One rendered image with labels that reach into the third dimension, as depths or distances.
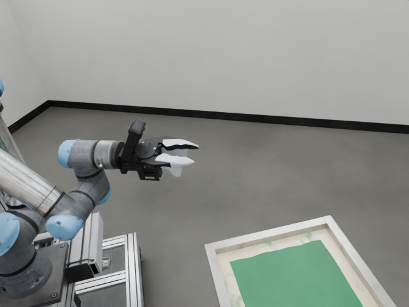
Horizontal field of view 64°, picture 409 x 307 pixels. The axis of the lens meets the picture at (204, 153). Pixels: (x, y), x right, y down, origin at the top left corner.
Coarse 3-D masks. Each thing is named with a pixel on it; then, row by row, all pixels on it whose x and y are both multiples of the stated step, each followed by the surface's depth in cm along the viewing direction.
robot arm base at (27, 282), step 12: (36, 252) 101; (36, 264) 100; (48, 264) 104; (0, 276) 96; (12, 276) 95; (24, 276) 97; (36, 276) 100; (48, 276) 103; (12, 288) 97; (24, 288) 98; (36, 288) 100
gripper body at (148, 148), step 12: (120, 144) 83; (144, 144) 81; (156, 144) 81; (120, 156) 82; (132, 156) 81; (144, 156) 78; (156, 156) 80; (120, 168) 84; (132, 168) 84; (144, 168) 81; (156, 168) 81; (156, 180) 83
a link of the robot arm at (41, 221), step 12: (0, 84) 85; (0, 96) 88; (0, 108) 85; (0, 120) 87; (0, 132) 87; (0, 144) 88; (12, 144) 92; (12, 156) 92; (12, 204) 97; (36, 216) 100
